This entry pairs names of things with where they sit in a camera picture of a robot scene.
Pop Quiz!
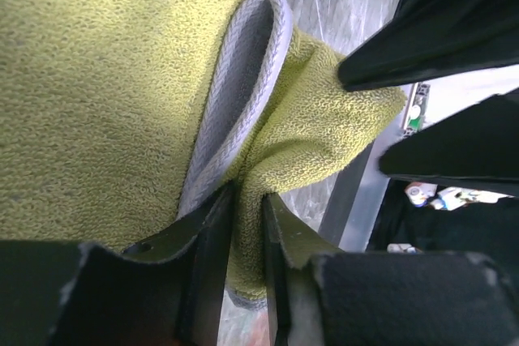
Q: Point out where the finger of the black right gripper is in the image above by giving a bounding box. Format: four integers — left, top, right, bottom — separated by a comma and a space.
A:
337, 0, 518, 92
379, 94, 518, 196

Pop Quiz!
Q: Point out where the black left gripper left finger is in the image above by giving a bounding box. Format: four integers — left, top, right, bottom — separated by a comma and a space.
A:
1, 184, 235, 345

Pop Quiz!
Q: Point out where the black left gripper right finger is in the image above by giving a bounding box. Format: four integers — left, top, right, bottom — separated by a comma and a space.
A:
262, 194, 518, 345

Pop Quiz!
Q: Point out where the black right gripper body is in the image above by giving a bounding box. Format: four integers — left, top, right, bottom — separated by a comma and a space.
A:
367, 180, 518, 255

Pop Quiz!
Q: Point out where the grey yellow frog towel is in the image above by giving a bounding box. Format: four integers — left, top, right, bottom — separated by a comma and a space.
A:
1, 0, 405, 310

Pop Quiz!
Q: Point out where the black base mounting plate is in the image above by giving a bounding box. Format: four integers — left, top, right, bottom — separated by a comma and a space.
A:
319, 140, 388, 252

